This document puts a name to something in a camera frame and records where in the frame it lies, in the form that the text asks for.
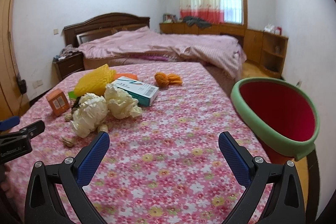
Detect yellow foam fruit net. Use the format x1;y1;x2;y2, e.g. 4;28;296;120
73;64;116;97

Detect red bin with green rim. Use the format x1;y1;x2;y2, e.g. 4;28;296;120
230;77;320;164

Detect walnut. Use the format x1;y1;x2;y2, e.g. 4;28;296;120
64;113;72;122
61;136;76;147
97;124;109;133

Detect small orange crumpled net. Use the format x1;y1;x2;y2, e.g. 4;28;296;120
154;72;183;88

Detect small orange carton box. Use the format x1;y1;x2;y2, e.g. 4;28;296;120
46;89;70;117

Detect dark clothes on cabinet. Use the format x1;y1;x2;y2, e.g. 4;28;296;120
182;16;212;28

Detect clothes pile on nightstand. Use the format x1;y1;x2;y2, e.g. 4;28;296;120
53;45;79;62

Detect white teal medicine box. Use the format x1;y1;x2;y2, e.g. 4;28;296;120
112;76;159;107

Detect dark wooden headboard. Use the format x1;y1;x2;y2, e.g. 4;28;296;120
63;12;150;47

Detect brown mattress base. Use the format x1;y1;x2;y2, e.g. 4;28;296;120
83;53;185;70

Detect green paper scrap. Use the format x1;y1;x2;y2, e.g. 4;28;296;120
68;91;77;100

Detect dark wooden nightstand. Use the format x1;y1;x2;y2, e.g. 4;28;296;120
53;52;85;81

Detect white bag on cabinet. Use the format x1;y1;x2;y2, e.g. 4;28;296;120
264;24;275;34

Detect pink floral bed sheet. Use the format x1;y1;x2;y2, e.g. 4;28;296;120
4;61;272;224

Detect long wooden cabinet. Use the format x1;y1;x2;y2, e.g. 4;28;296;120
159;22;288;79

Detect pink quilt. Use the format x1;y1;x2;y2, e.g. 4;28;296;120
78;27;247;79

